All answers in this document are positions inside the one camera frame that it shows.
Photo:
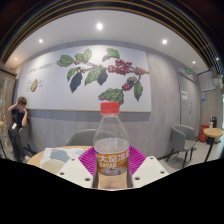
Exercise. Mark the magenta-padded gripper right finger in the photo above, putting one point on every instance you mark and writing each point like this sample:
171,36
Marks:
150,171

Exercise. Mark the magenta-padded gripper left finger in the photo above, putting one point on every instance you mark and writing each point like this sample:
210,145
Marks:
75,171

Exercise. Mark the clear red-capped drink bottle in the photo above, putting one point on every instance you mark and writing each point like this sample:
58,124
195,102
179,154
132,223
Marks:
111,150

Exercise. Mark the printed paper sheet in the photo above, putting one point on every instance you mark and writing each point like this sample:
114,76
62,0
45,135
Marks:
60,155

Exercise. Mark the grey armchair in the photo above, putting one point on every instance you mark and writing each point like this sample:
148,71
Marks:
81,137
180,138

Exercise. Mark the red fire extinguisher cabinet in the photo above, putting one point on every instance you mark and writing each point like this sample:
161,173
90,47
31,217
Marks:
203,133

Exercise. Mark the round wooden side table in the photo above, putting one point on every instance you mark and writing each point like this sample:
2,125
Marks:
213,132

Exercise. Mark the grey door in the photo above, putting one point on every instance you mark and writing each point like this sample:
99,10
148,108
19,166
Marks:
188,106

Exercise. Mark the person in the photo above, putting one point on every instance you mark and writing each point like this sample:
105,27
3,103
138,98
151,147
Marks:
16,120

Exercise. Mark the dark bottle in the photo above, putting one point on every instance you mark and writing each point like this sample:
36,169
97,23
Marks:
214,122

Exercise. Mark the green exit sign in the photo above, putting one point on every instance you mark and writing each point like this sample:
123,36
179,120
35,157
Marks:
187,70

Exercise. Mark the round ceiling lights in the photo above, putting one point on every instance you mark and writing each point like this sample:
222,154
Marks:
99,25

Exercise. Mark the coffee plant wall mural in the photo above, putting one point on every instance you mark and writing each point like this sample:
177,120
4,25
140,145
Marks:
50,86

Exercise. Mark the white wall poster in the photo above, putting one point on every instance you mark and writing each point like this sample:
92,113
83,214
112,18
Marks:
206,80

